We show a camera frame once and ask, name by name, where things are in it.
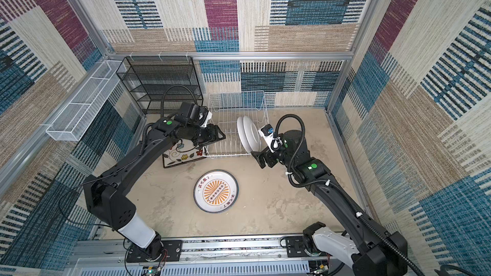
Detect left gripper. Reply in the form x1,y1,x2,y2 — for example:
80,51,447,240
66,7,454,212
188,124,229,148

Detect white round plate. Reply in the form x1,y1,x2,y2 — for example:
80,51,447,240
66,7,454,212
237,116,251,153
193,170,239,213
243,116,261,152

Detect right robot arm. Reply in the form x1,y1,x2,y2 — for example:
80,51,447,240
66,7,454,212
252,125,409,275

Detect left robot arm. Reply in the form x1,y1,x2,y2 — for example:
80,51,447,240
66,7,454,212
83,102,226,261

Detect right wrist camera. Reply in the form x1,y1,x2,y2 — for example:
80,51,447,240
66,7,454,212
258,124,283,152

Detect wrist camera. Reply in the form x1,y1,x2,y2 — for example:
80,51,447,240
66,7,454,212
185,103,212,128
258,124,283,152

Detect white wire dish rack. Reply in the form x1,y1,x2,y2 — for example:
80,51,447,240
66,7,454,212
207,91,269,158

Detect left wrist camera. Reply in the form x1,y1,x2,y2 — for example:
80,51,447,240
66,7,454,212
185,103,212,128

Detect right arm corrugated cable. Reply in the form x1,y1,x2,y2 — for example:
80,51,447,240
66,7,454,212
275,113,425,276

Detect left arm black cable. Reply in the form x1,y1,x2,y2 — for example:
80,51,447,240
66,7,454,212
57,85,199,227

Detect black wire shelf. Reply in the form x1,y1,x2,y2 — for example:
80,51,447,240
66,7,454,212
116,56,203,114

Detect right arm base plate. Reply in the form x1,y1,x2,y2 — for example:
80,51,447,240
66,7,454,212
280,236,332,259

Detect aluminium mounting rail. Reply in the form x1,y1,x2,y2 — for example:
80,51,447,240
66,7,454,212
63,234,354,275

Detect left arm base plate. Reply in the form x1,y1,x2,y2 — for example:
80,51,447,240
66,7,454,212
125,240,183,265

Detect white mesh wall basket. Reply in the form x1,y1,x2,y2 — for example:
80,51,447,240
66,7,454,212
46,60,121,142

